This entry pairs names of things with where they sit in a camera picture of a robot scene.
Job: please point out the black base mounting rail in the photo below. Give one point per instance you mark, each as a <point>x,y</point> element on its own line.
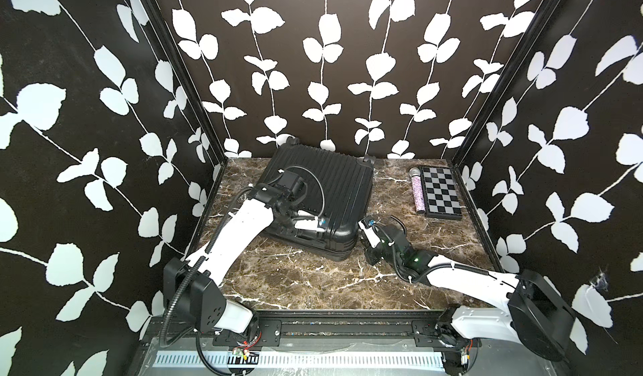
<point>346,328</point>

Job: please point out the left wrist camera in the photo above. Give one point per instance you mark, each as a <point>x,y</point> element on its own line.
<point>307,221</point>

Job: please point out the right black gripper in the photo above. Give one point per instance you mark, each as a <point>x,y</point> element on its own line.
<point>370,258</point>

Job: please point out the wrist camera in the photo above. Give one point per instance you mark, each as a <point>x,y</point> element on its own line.
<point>368,227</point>
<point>307,221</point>

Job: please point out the black ribbed hard-shell suitcase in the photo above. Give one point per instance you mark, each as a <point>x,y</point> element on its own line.
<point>347,182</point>

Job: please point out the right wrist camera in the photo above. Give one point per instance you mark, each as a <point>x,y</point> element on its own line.
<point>368,227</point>

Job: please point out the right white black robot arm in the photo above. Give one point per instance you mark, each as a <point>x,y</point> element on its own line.
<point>522,309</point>

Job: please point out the white slotted cable duct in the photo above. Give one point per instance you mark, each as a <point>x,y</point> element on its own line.
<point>431,361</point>

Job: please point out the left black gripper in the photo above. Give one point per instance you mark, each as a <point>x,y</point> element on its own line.
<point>295,232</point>

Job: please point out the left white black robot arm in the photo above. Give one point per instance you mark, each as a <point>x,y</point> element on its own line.
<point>191,285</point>

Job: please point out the purple glitter microphone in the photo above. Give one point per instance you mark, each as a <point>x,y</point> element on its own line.
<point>417,189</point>

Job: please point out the black white checkered board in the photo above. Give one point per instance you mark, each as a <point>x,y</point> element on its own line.
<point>440,193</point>

